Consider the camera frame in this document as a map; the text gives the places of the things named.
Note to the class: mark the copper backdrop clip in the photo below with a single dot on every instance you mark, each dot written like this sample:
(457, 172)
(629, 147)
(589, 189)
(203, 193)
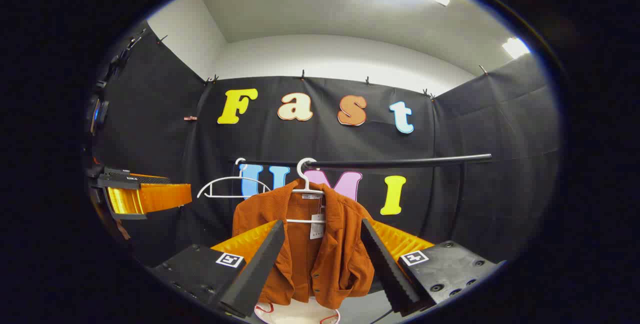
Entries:
(190, 118)

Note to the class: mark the black backdrop cloth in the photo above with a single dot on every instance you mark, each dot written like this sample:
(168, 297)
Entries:
(310, 139)

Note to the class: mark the white jacket hanger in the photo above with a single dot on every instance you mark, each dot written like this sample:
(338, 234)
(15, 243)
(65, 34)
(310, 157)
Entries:
(305, 184)

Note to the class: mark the white empty clothes hanger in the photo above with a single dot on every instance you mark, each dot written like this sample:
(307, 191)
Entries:
(220, 179)

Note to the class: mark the small ceiling light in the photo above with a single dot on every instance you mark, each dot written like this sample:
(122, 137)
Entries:
(515, 47)

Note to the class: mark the orange ribbed jacket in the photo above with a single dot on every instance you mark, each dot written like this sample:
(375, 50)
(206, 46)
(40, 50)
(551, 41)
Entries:
(345, 264)

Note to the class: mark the white laundry hamper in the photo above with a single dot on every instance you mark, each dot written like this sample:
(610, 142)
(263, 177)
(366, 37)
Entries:
(300, 315)

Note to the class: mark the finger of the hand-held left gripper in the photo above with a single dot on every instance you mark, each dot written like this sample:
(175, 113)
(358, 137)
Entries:
(155, 196)

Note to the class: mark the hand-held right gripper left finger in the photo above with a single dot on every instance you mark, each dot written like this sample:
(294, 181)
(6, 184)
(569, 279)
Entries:
(252, 274)

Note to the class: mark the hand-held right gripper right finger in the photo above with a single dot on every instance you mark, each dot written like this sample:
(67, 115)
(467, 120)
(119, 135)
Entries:
(392, 274)

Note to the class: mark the row of black backdrop clips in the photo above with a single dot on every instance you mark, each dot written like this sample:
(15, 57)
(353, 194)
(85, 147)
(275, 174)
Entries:
(302, 75)

